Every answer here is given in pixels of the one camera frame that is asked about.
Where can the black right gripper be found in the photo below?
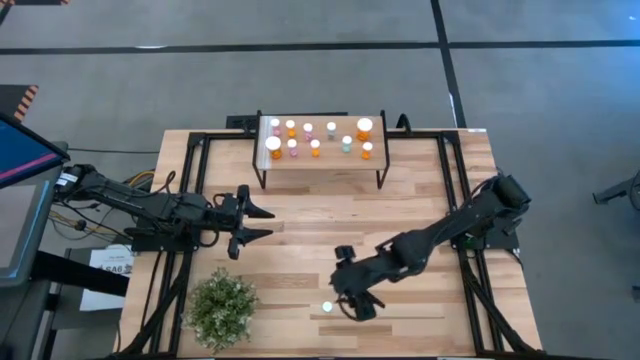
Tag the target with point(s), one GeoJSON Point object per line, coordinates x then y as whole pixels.
{"type": "Point", "coordinates": [357, 277]}

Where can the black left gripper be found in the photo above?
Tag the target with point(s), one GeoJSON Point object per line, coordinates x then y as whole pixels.
{"type": "Point", "coordinates": [234, 215]}

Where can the large orange medicine bottle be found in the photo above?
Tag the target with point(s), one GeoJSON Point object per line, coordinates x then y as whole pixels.
{"type": "Point", "coordinates": [364, 125]}
{"type": "Point", "coordinates": [273, 144]}

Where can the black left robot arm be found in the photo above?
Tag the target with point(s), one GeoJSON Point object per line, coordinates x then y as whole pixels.
{"type": "Point", "coordinates": [150, 205]}

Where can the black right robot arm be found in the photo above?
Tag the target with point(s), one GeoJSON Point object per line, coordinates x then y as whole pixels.
{"type": "Point", "coordinates": [450, 225]}

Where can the green potted plant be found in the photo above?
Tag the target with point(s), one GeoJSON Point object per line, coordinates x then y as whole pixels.
{"type": "Point", "coordinates": [220, 312]}

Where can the black power strip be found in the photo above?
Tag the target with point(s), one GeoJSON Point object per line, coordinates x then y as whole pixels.
{"type": "Point", "coordinates": [240, 122]}

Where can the white paper sheet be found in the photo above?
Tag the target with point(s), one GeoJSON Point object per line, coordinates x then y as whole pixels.
{"type": "Point", "coordinates": [100, 290]}

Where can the grey panel blue edge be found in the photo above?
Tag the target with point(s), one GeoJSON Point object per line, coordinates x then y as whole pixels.
{"type": "Point", "coordinates": [17, 225]}

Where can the blue screen monitor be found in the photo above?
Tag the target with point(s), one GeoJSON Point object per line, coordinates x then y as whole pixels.
{"type": "Point", "coordinates": [25, 150]}

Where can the black box hazard stripes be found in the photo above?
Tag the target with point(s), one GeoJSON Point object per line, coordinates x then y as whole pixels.
{"type": "Point", "coordinates": [15, 100]}

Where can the black stand leg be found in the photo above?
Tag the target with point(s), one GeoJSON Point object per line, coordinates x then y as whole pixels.
{"type": "Point", "coordinates": [617, 192]}

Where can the black metal rig frame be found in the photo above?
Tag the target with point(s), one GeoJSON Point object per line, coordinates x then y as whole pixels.
{"type": "Point", "coordinates": [220, 136]}

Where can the wooden shelf black metal frame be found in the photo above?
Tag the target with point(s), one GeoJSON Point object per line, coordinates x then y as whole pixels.
{"type": "Point", "coordinates": [330, 162]}

